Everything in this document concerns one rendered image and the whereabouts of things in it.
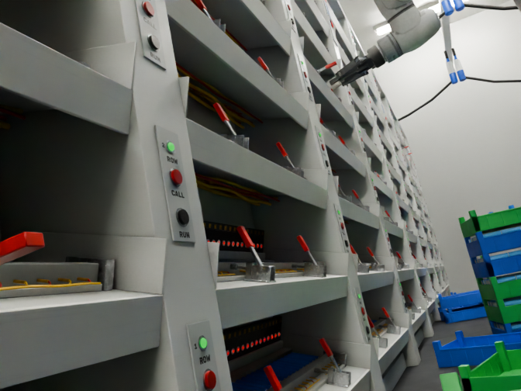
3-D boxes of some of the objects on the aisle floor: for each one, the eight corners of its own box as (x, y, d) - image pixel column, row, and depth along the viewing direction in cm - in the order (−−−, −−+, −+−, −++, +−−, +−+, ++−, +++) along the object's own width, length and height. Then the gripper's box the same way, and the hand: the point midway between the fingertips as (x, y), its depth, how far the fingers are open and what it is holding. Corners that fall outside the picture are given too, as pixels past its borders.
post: (391, 417, 106) (243, -191, 147) (385, 431, 98) (229, -219, 138) (309, 426, 113) (189, -157, 154) (297, 439, 105) (173, -182, 146)
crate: (557, 347, 145) (549, 320, 146) (539, 361, 130) (529, 332, 132) (463, 354, 165) (457, 330, 166) (438, 367, 150) (431, 342, 152)
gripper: (383, 53, 157) (321, 92, 164) (389, 69, 170) (332, 105, 177) (372, 36, 159) (312, 75, 166) (379, 53, 172) (323, 88, 179)
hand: (331, 85), depth 170 cm, fingers closed, pressing on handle
